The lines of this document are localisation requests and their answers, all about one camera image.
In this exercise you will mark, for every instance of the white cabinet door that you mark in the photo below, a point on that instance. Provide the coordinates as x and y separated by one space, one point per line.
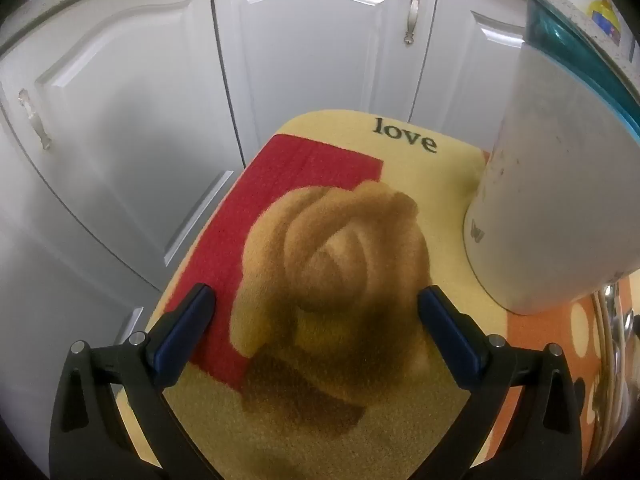
320 60
40 310
125 110
465 85

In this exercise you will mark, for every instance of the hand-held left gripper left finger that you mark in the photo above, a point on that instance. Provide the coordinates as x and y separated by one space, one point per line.
185 330

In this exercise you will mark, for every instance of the yellow oil bottle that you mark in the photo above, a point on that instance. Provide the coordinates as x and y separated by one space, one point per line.
602 15

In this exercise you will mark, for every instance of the printed rose mat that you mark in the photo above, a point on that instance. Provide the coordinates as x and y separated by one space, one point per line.
320 270

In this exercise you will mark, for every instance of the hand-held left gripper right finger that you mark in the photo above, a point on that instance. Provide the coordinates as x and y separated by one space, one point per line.
450 340

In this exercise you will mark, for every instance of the white floral utensil holder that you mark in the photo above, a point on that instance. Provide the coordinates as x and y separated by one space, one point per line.
550 185

